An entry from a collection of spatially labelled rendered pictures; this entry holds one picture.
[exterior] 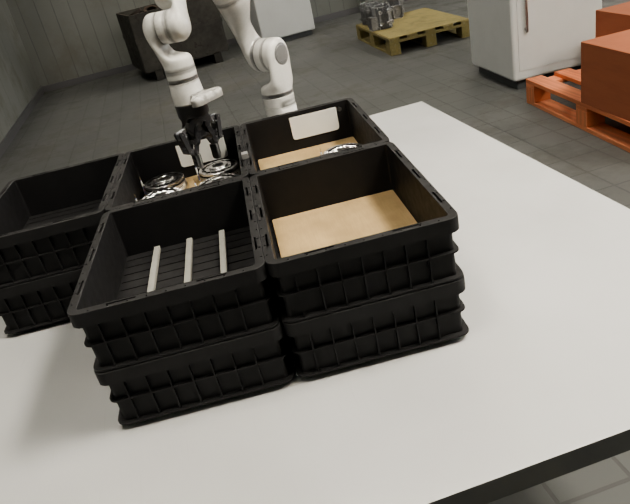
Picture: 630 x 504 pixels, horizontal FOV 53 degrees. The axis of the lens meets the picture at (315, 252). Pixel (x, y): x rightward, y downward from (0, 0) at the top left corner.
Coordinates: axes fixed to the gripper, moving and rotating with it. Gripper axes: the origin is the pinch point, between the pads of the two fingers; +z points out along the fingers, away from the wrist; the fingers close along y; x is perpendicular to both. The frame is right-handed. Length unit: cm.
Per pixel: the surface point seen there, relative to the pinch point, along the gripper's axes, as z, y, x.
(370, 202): 6.7, 1.9, 47.0
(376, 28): 80, -488, -255
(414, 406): 19, 39, 75
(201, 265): 6.3, 32.9, 28.0
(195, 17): 41, -447, -474
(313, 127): 2.3, -26.2, 13.3
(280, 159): 7.0, -15.9, 8.7
